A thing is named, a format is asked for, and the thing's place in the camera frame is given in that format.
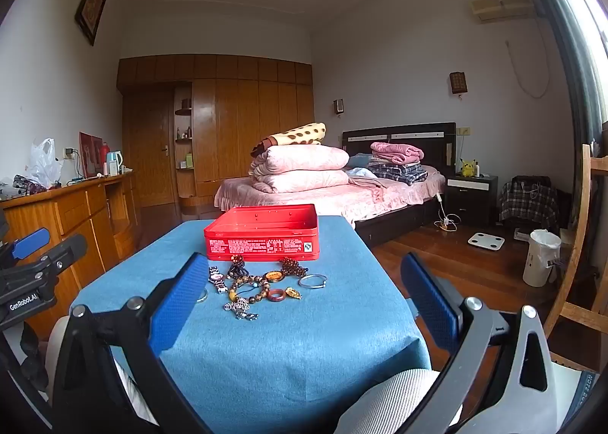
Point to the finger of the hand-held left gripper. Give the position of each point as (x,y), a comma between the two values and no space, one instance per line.
(29,241)
(64,251)

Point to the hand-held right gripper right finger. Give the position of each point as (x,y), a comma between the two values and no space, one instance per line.
(427,301)

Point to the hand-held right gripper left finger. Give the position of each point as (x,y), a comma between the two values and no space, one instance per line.
(176,301)

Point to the silver metal wristwatch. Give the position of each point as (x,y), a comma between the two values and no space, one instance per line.
(217,278)

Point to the red metal tin box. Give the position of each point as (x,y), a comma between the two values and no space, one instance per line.
(261,246)

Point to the gold pendant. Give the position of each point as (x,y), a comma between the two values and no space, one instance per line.
(293,294)

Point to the wooden sideboard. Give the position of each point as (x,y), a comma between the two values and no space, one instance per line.
(71,215)

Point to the dark floral cloth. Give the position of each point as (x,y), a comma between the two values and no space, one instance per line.
(28,183)

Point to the white plastic bag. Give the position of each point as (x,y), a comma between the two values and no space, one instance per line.
(42,163)

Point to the white bathroom scale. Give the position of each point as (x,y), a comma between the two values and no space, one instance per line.
(485,241)

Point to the amber oval pendant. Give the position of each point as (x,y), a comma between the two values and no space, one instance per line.
(273,276)

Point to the red framed picture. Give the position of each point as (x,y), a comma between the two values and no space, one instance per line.
(90,153)

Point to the red thermos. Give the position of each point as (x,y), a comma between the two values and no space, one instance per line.
(104,158)

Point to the white electric kettle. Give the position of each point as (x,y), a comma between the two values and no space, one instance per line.
(115,163)

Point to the dark nightstand with white drawer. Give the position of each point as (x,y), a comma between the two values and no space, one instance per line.
(470,201)

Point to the bed with pink bedspread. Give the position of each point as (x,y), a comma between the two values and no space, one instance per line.
(380,201)

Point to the small white box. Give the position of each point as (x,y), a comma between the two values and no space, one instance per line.
(521,235)

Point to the white trash bin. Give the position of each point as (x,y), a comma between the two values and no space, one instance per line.
(539,263)

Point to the folded plaid clothes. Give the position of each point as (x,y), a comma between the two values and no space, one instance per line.
(403,172)

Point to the pink fringed cloth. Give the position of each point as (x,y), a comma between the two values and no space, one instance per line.
(368,183)

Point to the wooden door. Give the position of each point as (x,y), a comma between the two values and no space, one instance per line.
(149,149)

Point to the yellow plush toy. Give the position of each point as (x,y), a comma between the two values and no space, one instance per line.
(468,169)

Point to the chair with plaid cloth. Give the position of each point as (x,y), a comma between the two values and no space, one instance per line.
(527,203)

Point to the white blue cloth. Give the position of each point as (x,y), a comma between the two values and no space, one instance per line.
(361,172)

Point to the folded pink clothes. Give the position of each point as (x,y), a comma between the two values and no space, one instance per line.
(394,151)

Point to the dark wooden headboard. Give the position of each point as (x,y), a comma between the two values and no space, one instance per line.
(427,134)

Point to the wooden chair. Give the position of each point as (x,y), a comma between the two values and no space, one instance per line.
(582,225)

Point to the folded pink quilt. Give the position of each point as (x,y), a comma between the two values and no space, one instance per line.
(299,168)

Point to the wooden wardrobe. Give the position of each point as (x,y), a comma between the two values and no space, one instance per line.
(247,120)

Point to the cream brown spotted blanket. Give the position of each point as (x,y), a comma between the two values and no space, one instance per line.
(304,132)

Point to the wall outlet with plugs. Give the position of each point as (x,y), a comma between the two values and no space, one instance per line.
(69,153)

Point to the brown wall lamp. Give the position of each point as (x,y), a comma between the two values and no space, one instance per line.
(458,82)

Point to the dark framed wall picture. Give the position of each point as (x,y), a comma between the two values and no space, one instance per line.
(91,4)

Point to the wall air conditioner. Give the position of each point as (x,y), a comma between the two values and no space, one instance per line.
(503,6)

